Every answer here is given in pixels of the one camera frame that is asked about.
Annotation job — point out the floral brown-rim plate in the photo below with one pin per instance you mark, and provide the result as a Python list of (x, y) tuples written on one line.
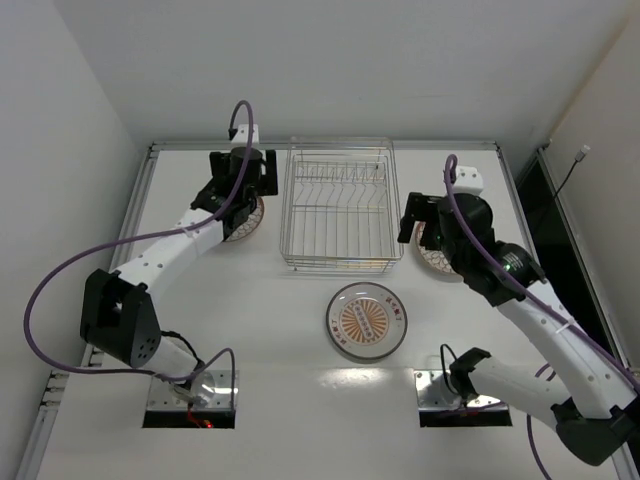
[(250, 225), (434, 261)]

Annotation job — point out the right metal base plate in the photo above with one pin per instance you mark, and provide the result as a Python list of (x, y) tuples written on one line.
[(434, 397)]

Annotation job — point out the wire dish rack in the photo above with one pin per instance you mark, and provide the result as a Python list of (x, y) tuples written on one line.
[(341, 209)]

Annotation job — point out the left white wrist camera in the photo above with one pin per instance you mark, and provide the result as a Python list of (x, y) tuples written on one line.
[(245, 133)]

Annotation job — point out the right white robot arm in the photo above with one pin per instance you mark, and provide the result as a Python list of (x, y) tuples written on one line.
[(594, 408)]

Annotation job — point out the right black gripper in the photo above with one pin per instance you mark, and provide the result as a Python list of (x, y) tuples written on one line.
[(415, 211)]

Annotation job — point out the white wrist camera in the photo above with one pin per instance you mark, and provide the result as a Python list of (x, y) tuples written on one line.
[(245, 133), (468, 180)]

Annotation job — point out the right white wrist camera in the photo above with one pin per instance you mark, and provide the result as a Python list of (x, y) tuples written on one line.
[(468, 180)]

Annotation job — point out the orange sunburst plate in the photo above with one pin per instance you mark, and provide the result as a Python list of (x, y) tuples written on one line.
[(366, 322)]

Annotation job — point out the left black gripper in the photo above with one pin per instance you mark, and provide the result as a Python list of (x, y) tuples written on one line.
[(270, 171)]

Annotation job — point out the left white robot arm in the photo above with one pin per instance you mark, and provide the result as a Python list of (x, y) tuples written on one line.
[(118, 313)]

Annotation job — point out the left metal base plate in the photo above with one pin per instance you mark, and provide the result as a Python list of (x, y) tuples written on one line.
[(213, 391)]

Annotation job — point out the metal base plate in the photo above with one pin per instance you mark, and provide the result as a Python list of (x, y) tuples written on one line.
[(434, 397), (213, 391)]

